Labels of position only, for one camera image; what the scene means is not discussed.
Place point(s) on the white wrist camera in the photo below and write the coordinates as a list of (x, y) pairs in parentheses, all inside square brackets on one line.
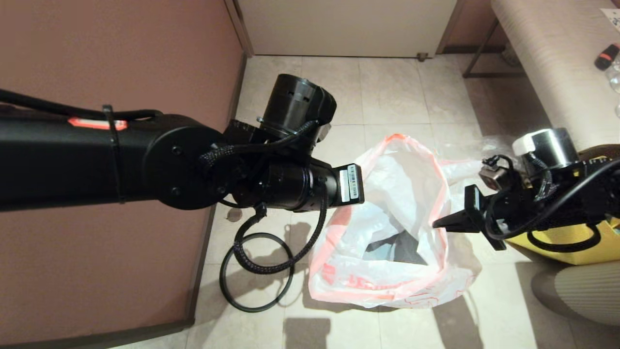
[(325, 132), (494, 177)]

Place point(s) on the dark metal table frame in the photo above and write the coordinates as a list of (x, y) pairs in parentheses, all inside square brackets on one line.
[(477, 53)]

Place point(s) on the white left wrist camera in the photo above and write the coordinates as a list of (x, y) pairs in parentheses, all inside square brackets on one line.
[(325, 132)]

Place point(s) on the round metal floor plate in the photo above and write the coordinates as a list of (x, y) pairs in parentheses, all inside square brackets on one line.
[(234, 214)]

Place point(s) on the small grey patterned object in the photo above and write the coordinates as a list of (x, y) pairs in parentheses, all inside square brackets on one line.
[(508, 57)]

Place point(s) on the black orange marker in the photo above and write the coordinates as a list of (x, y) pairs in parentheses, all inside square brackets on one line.
[(608, 55)]

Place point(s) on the grey ribbed stool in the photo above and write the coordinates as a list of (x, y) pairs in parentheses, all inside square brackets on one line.
[(581, 291)]

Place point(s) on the white printed paper sheet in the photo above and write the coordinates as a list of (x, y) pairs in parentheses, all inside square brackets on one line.
[(611, 18)]

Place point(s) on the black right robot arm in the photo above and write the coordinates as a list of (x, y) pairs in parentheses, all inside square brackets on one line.
[(571, 198)]

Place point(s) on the used white pink trash bag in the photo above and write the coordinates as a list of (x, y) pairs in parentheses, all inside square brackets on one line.
[(465, 172)]

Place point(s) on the white door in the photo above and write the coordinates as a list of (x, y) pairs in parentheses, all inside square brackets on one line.
[(348, 26)]

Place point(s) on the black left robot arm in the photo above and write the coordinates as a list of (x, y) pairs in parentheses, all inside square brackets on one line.
[(72, 160)]

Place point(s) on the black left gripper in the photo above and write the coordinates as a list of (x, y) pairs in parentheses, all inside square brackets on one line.
[(351, 184)]

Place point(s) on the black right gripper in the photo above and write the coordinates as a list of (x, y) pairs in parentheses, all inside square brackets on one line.
[(474, 206)]

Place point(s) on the small metal door stopper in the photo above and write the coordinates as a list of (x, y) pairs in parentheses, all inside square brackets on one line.
[(423, 56)]

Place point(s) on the clear crumpled plastic bag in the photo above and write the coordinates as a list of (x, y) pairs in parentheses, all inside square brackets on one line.
[(494, 148)]

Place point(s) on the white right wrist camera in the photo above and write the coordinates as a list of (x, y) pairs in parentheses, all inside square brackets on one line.
[(494, 177)]

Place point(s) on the fresh white pink trash bag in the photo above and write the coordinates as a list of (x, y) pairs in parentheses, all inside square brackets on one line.
[(387, 194)]

